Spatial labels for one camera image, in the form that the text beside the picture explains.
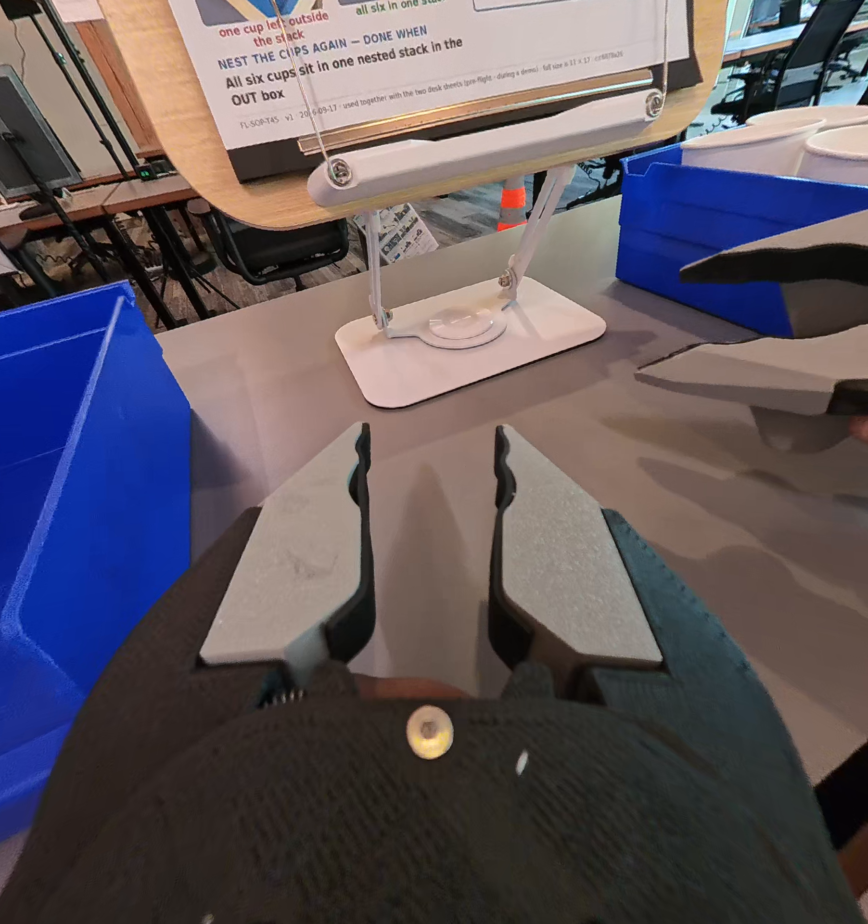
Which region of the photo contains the black tripod stand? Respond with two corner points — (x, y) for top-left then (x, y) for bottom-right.
(4, 0), (215, 329)

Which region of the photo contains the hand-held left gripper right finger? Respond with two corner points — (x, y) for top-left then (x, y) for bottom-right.
(487, 424), (664, 694)

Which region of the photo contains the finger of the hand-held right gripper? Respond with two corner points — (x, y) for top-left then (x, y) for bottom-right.
(679, 206), (868, 340)
(635, 321), (868, 452)

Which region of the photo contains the clear round disc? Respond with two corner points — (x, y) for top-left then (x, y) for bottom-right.
(424, 306), (508, 342)

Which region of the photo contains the printed photo leaflet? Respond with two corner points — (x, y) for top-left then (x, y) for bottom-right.
(376, 204), (439, 265)

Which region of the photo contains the brown edged office desk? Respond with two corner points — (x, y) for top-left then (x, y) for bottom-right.
(0, 173), (198, 233)

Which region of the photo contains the orange traffic cone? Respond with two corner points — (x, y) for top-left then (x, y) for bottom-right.
(497, 180), (529, 232)

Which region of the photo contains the blue plastic bin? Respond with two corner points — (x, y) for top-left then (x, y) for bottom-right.
(0, 280), (193, 856)
(614, 143), (868, 340)

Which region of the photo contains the grey framed panel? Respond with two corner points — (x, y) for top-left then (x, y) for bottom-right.
(0, 64), (83, 200)

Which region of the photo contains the printed instruction sheet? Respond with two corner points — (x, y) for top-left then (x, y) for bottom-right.
(167, 0), (695, 153)

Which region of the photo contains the black office chair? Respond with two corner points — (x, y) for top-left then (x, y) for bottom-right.
(714, 0), (868, 118)
(214, 213), (352, 291)

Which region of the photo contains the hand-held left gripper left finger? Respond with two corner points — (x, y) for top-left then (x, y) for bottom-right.
(198, 422), (377, 681)

